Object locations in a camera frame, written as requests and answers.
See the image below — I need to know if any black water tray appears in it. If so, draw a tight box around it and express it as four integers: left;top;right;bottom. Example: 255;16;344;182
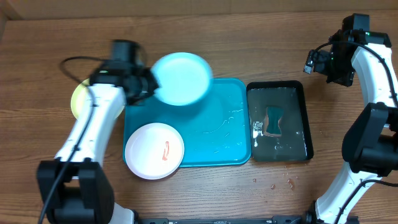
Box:
246;80;314;162

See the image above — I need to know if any light blue plate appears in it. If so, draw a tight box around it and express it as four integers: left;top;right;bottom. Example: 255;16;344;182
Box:
151;52;213;106

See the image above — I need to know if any green orange sponge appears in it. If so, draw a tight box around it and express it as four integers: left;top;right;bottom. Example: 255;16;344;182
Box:
263;106;284;138

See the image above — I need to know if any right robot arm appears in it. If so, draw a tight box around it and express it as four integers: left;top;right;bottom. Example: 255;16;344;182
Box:
301;13;397;223

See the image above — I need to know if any yellow-green plate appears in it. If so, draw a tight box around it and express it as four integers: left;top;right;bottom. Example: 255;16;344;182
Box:
70;78;90;119

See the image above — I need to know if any white plate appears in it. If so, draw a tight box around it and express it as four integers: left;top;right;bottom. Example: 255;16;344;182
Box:
124;123;185;180

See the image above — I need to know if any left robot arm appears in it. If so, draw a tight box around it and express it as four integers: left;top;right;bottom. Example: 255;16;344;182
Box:
36;40;159;223

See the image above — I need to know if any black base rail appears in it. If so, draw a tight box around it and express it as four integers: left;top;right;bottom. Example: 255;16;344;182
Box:
134;215;321;224

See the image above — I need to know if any teal plastic tray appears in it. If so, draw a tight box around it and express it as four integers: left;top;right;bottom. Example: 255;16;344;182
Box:
123;78;251;167

